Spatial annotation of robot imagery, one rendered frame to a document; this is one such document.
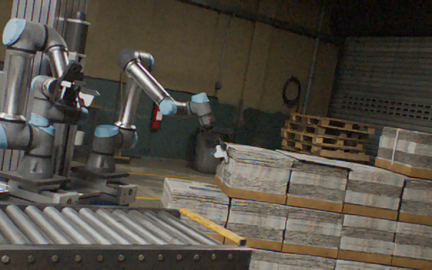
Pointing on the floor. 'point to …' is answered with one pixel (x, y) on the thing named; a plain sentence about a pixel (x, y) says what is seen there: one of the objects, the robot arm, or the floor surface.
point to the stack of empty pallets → (323, 135)
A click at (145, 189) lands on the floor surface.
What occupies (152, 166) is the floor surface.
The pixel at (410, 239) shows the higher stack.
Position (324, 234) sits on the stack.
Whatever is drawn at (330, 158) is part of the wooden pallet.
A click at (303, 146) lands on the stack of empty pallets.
